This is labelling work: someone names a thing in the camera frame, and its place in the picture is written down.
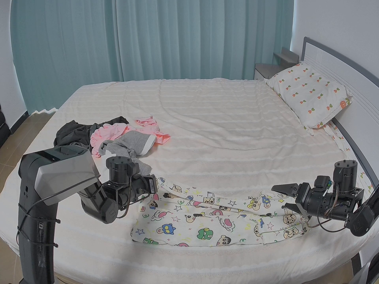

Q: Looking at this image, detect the black chest of drawers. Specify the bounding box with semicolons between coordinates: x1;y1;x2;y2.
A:
0;104;12;147

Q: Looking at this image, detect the grey white garment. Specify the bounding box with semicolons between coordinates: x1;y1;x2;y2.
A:
99;130;156;174

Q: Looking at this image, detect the blue-green curtain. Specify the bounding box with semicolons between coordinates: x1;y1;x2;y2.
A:
115;0;296;80
10;0;125;115

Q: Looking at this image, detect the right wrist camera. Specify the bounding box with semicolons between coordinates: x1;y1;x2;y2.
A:
314;176;330;192

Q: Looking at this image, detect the white printed pyjama top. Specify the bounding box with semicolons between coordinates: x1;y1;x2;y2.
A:
131;176;311;248

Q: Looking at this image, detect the pink garment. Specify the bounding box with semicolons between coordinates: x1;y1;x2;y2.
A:
90;116;172;160

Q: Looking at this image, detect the black garment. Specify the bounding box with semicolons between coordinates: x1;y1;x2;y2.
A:
53;116;130;147

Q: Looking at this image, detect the bed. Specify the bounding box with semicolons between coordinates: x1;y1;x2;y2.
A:
0;36;379;284

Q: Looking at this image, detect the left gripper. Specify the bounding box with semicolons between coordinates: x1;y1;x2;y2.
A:
141;174;159;196

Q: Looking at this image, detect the white printed pillow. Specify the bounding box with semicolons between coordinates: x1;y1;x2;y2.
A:
265;62;353;131

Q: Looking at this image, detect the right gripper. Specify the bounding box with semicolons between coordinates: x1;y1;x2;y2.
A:
271;182;327;219

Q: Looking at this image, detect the grey white bedside table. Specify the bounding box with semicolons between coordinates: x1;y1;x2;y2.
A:
254;47;298;80

